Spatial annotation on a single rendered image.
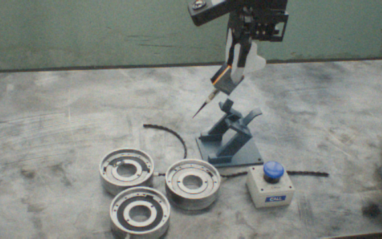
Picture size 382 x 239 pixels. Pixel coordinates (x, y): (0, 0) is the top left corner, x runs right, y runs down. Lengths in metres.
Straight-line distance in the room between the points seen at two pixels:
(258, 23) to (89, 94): 0.51
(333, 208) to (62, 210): 0.52
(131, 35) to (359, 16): 1.32
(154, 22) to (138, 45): 0.16
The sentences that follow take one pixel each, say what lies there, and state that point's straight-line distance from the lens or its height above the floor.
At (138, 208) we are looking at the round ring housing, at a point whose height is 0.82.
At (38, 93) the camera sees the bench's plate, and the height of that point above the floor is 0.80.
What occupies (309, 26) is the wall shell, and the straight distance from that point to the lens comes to 2.72.
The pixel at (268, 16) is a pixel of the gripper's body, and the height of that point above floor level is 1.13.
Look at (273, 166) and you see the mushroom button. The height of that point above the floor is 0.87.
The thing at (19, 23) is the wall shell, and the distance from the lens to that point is 2.46.
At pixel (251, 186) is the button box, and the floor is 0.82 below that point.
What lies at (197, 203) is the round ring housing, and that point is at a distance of 0.83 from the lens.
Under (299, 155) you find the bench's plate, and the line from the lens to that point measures 1.02.
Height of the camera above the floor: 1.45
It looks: 38 degrees down
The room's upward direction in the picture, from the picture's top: 5 degrees clockwise
